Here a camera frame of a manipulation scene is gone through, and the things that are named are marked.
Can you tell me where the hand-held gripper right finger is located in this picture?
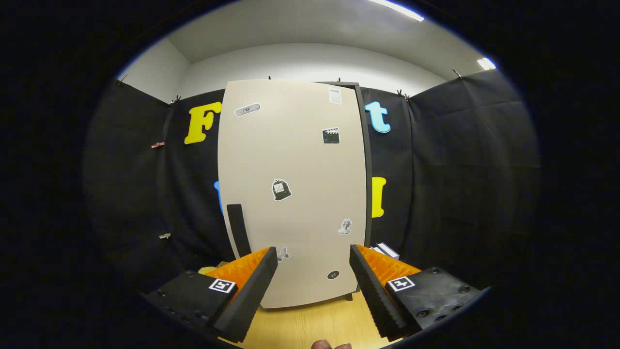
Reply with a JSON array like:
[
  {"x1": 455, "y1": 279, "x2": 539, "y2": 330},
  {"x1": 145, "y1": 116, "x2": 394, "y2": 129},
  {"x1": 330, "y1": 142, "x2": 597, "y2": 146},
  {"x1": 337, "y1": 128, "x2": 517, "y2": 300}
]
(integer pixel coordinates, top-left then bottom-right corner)
[{"x1": 349, "y1": 244, "x2": 487, "y2": 342}]

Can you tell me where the grey shoe cabinet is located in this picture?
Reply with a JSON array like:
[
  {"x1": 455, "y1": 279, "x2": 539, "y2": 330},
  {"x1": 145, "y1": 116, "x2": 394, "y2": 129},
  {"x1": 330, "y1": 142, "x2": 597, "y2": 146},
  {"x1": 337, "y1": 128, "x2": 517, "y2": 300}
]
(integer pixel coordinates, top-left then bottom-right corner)
[{"x1": 315, "y1": 81, "x2": 373, "y2": 301}]

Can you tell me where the black door handle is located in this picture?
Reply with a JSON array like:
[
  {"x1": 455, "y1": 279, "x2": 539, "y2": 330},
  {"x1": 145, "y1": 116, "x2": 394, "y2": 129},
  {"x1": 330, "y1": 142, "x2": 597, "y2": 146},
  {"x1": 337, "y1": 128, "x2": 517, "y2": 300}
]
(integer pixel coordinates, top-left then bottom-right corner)
[{"x1": 226, "y1": 204, "x2": 252, "y2": 258}]

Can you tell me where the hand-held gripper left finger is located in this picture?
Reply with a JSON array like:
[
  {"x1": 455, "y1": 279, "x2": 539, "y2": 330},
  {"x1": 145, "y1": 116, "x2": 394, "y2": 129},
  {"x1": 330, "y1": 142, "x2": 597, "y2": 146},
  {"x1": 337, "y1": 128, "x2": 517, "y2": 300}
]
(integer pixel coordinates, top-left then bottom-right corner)
[{"x1": 143, "y1": 246, "x2": 279, "y2": 344}]

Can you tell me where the long ceiling light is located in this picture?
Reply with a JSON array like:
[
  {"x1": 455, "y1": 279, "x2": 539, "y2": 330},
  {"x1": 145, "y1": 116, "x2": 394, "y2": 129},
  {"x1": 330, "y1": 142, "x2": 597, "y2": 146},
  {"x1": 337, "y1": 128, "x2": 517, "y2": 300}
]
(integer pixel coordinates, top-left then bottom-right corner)
[{"x1": 368, "y1": 0, "x2": 425, "y2": 22}]

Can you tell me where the beige shoe cabinet door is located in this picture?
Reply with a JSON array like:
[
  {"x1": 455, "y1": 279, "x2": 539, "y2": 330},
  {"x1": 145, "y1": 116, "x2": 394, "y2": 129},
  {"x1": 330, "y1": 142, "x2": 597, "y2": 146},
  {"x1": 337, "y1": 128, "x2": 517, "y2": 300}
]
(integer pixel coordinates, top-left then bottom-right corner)
[{"x1": 217, "y1": 79, "x2": 367, "y2": 309}]

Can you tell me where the black backdrop cloth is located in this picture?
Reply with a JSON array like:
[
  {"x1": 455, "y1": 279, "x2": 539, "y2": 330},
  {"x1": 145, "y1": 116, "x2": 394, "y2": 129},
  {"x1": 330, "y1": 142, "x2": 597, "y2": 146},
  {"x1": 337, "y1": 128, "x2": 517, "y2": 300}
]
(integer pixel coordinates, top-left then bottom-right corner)
[{"x1": 82, "y1": 68, "x2": 542, "y2": 311}]

